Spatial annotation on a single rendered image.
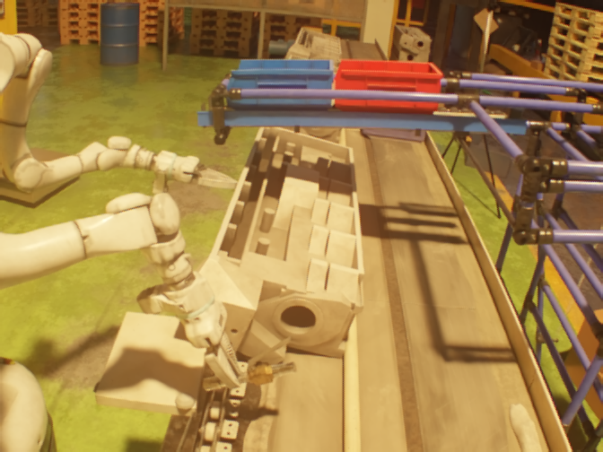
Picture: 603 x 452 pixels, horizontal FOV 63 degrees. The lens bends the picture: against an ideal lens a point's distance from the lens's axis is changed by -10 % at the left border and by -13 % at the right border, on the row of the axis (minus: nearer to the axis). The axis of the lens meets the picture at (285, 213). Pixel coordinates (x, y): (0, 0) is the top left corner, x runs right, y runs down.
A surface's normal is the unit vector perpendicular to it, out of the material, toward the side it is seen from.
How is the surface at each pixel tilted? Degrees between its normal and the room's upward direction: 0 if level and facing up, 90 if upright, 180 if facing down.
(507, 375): 1
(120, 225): 56
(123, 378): 0
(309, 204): 45
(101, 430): 0
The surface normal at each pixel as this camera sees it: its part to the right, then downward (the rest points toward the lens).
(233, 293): 0.15, -0.41
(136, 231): 0.51, -0.11
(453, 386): 0.09, -0.89
